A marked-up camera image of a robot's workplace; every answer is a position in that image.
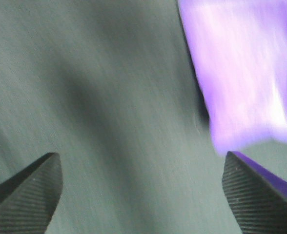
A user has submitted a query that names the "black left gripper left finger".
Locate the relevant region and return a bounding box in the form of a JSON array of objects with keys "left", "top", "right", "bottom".
[{"left": 0, "top": 153, "right": 62, "bottom": 234}]

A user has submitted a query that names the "black fabric table cover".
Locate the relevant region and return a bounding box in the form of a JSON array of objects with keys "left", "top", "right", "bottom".
[{"left": 0, "top": 0, "right": 287, "bottom": 234}]

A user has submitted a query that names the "purple microfiber towel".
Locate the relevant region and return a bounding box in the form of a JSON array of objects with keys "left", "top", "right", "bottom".
[{"left": 178, "top": 0, "right": 287, "bottom": 154}]

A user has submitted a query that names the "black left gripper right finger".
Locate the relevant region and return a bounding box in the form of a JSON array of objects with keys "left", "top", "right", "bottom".
[{"left": 222, "top": 151, "right": 287, "bottom": 234}]

